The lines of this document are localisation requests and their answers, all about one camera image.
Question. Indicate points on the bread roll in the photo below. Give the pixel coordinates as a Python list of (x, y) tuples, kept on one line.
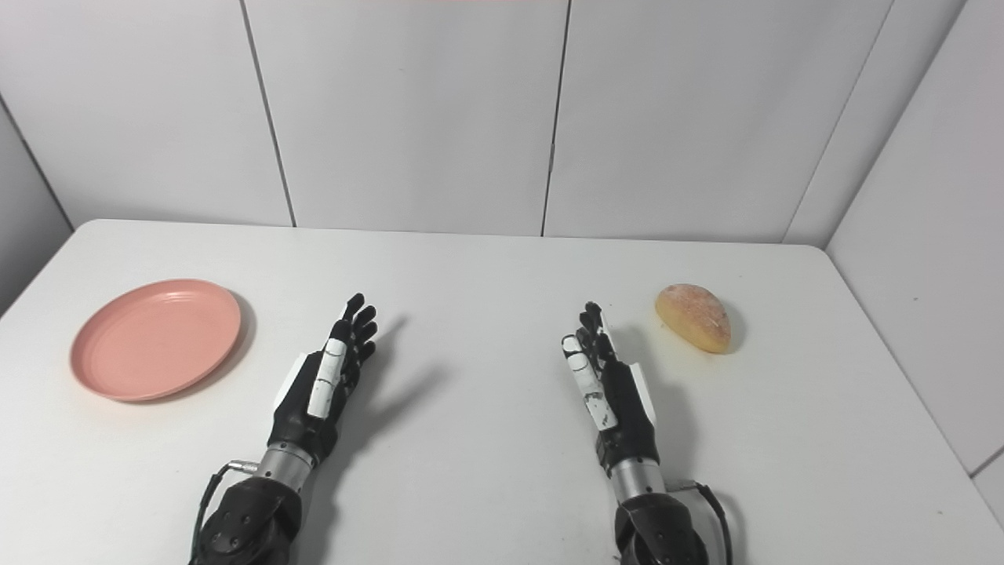
[(694, 318)]

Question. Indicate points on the pink plate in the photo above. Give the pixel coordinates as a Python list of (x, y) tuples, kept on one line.
[(155, 339)]

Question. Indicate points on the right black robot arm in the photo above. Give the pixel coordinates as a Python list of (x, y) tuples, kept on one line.
[(655, 526)]

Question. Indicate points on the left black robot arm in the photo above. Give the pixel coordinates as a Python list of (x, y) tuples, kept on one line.
[(255, 518)]

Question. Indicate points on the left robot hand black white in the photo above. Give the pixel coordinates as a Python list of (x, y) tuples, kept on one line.
[(302, 408)]

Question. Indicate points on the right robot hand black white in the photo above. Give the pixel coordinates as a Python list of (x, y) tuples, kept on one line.
[(623, 408)]

